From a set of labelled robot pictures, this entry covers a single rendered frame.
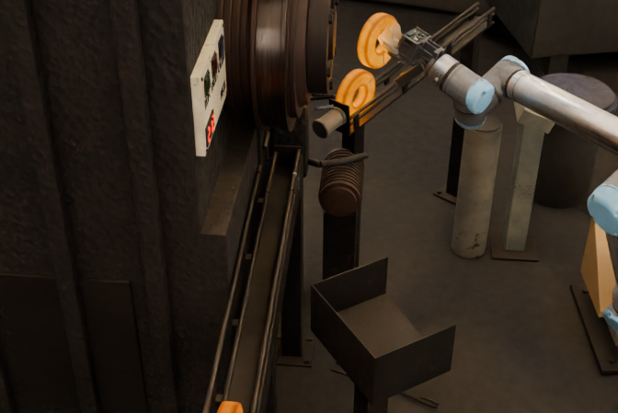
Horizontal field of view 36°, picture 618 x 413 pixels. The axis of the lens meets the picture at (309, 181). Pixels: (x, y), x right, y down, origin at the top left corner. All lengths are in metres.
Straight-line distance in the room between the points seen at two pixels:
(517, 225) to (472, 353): 0.56
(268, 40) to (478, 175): 1.29
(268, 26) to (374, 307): 0.69
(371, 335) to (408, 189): 1.58
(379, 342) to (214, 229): 0.45
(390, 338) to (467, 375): 0.81
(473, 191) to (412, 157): 0.72
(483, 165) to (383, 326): 1.08
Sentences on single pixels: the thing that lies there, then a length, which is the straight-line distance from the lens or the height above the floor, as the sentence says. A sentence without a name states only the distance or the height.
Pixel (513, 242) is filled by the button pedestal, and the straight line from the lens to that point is 3.40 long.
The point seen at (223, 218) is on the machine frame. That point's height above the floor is 0.87.
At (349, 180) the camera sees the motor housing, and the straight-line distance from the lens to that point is 2.77.
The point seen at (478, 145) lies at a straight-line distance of 3.10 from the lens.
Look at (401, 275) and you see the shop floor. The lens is 3.27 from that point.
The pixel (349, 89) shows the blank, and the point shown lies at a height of 0.75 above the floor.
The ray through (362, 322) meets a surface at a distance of 2.19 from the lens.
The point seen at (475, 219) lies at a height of 0.17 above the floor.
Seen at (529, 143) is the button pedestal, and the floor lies 0.45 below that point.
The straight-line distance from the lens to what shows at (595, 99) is 3.54.
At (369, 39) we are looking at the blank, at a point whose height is 0.94.
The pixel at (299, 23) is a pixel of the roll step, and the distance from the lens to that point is 2.10.
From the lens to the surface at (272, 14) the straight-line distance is 2.06.
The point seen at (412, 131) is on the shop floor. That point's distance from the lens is 4.05.
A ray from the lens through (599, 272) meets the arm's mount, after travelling 3.04.
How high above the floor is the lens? 2.10
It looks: 34 degrees down
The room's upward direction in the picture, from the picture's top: straight up
